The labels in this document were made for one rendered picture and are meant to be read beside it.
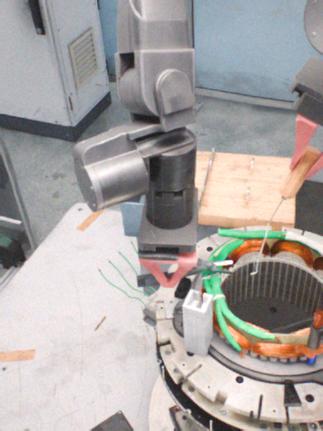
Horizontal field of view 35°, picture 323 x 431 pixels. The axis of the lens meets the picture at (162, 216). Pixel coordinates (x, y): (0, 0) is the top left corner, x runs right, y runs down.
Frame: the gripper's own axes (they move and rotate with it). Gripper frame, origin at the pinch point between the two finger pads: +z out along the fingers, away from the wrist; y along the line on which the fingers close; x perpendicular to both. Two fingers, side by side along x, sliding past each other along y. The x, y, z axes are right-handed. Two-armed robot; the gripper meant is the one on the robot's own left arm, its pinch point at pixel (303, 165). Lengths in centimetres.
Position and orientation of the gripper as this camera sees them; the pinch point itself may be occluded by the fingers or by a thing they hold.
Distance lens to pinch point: 55.9
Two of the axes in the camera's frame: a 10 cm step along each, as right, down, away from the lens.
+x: 4.6, -5.4, 7.1
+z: -2.9, 6.6, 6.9
